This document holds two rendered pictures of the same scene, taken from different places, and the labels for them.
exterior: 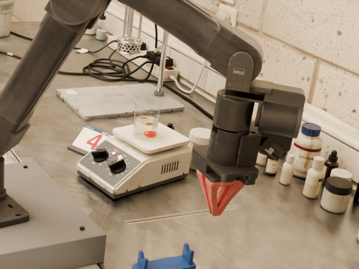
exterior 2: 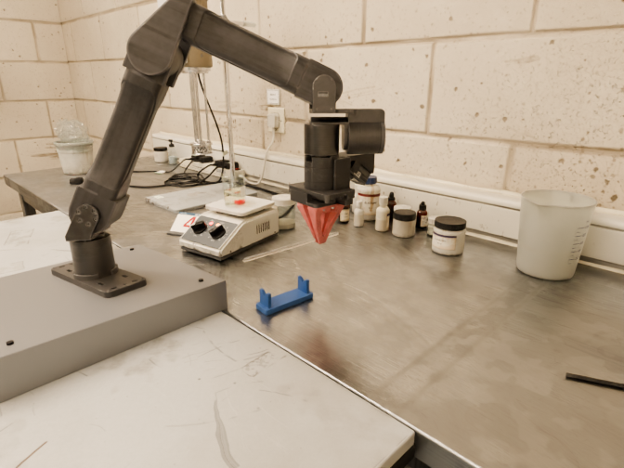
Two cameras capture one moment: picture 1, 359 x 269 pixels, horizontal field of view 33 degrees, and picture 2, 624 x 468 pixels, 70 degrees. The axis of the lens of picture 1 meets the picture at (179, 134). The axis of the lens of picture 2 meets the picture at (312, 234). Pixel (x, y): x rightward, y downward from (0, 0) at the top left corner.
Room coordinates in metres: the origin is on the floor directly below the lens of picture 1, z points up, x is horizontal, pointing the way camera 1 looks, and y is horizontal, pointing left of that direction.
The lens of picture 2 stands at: (0.15, 0.07, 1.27)
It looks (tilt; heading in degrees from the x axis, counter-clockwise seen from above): 20 degrees down; 350
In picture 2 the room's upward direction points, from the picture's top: straight up
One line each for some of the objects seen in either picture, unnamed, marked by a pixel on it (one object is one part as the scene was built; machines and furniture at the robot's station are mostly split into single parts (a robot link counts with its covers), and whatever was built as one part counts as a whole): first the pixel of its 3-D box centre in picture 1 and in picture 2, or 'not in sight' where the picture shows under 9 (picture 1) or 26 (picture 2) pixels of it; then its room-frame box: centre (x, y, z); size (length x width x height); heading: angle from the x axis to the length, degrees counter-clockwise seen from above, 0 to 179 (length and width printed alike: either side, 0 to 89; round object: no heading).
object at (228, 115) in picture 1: (237, 110); (325, 138); (0.86, -0.08, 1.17); 0.07 x 0.06 x 0.07; 84
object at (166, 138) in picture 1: (150, 136); (240, 204); (1.16, 0.06, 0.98); 0.12 x 0.12 x 0.01; 46
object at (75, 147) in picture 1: (92, 142); (188, 224); (1.23, 0.19, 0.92); 0.09 x 0.06 x 0.04; 60
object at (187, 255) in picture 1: (165, 260); (285, 293); (0.82, -0.01, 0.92); 0.10 x 0.03 x 0.04; 119
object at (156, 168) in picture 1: (139, 157); (234, 225); (1.14, 0.08, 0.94); 0.22 x 0.13 x 0.08; 136
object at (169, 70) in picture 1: (140, 55); (210, 167); (1.96, 0.16, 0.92); 0.40 x 0.06 x 0.04; 35
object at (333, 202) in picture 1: (336, 194); (404, 223); (1.12, -0.33, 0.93); 0.05 x 0.05 x 0.06
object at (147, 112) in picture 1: (145, 118); (232, 188); (1.15, 0.07, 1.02); 0.06 x 0.05 x 0.08; 80
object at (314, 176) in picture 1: (314, 176); (383, 214); (1.16, -0.29, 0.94); 0.03 x 0.03 x 0.09
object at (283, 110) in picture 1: (265, 91); (346, 116); (0.86, -0.12, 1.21); 0.12 x 0.09 x 0.12; 84
